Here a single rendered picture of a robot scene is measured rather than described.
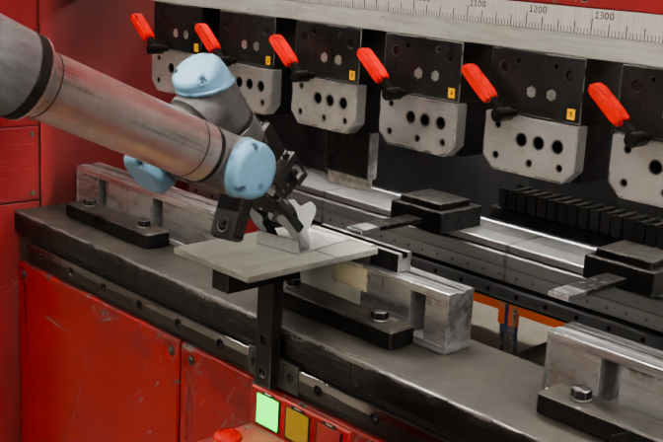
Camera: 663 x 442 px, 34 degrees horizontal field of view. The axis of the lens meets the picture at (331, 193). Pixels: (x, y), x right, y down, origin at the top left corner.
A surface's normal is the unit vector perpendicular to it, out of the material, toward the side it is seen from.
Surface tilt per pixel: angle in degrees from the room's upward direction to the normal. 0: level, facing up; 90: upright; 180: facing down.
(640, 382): 90
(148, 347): 90
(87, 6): 90
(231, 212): 69
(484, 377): 0
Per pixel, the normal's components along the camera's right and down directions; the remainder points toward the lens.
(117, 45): 0.69, 0.20
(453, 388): 0.05, -0.97
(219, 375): -0.72, 0.12
